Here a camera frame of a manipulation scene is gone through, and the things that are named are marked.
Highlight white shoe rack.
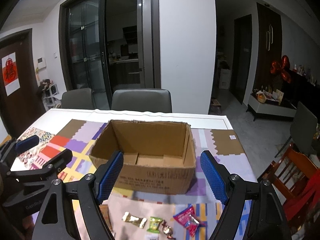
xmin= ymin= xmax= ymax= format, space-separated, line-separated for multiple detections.
xmin=37 ymin=79 xmax=62 ymax=112

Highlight brown cardboard box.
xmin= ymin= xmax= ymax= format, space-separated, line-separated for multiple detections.
xmin=89 ymin=119 xmax=197 ymax=195

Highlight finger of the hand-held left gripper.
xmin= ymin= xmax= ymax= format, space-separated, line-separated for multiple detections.
xmin=7 ymin=149 xmax=73 ymax=184
xmin=0 ymin=135 xmax=40 ymax=171

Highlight light wooden chair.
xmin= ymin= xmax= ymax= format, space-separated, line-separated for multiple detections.
xmin=0 ymin=134 xmax=12 ymax=147

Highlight yellow gift box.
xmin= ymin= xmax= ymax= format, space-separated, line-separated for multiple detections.
xmin=271 ymin=89 xmax=285 ymax=105

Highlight small floor cardboard box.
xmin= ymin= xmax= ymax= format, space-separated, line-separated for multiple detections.
xmin=210 ymin=99 xmax=223 ymax=114

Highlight dark grey side chair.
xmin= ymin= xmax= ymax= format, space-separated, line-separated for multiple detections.
xmin=275 ymin=102 xmax=318 ymax=158

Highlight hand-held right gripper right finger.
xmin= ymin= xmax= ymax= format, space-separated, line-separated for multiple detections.
xmin=200 ymin=150 xmax=292 ymax=240

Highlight dark interior door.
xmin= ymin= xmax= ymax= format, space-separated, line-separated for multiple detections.
xmin=234 ymin=14 xmax=252 ymax=104

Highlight red-brown wooden chair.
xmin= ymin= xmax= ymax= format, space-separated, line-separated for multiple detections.
xmin=260 ymin=142 xmax=320 ymax=220

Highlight pink snack packet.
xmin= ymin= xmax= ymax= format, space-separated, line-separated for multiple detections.
xmin=172 ymin=204 xmax=202 ymax=229

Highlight black range hood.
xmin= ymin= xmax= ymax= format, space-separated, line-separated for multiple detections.
xmin=122 ymin=26 xmax=138 ymax=44

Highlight dark wardrobe door with handles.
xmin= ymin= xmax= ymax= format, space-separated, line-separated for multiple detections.
xmin=256 ymin=2 xmax=283 ymax=98

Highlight silver refrigerator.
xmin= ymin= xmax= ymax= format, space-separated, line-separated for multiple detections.
xmin=137 ymin=0 xmax=153 ymax=88

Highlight colourful patterned tablecloth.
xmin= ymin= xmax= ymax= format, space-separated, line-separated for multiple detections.
xmin=11 ymin=119 xmax=258 ymax=240

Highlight black framed glass sliding door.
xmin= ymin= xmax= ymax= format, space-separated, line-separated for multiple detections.
xmin=59 ymin=0 xmax=105 ymax=92

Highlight green candy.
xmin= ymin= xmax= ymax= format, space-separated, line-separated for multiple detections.
xmin=147 ymin=216 xmax=162 ymax=233

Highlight gold candy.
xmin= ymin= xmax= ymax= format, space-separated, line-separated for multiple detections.
xmin=122 ymin=212 xmax=147 ymax=229

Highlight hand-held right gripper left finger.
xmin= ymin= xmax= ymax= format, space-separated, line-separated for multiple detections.
xmin=31 ymin=151 xmax=124 ymax=240

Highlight grey upholstered chair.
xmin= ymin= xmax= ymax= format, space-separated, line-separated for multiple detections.
xmin=61 ymin=88 xmax=97 ymax=110
xmin=111 ymin=88 xmax=173 ymax=113

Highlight red and white door poster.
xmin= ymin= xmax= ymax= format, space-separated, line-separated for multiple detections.
xmin=2 ymin=52 xmax=20 ymax=96

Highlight small brown candy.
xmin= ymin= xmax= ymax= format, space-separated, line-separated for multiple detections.
xmin=161 ymin=220 xmax=177 ymax=239

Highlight white low cabinet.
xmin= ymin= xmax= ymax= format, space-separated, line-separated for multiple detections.
xmin=246 ymin=94 xmax=297 ymax=122

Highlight white paper bag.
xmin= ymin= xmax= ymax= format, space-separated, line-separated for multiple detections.
xmin=219 ymin=67 xmax=232 ymax=90

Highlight red seat cushion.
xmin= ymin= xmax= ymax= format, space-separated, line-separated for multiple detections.
xmin=282 ymin=169 xmax=320 ymax=222

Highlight red foil balloons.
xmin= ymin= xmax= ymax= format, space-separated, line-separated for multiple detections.
xmin=271 ymin=55 xmax=293 ymax=84

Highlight dark brown entrance door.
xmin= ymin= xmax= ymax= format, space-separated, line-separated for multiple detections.
xmin=0 ymin=29 xmax=47 ymax=138

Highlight clear red snack packet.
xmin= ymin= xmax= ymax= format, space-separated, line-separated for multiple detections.
xmin=186 ymin=214 xmax=208 ymax=237

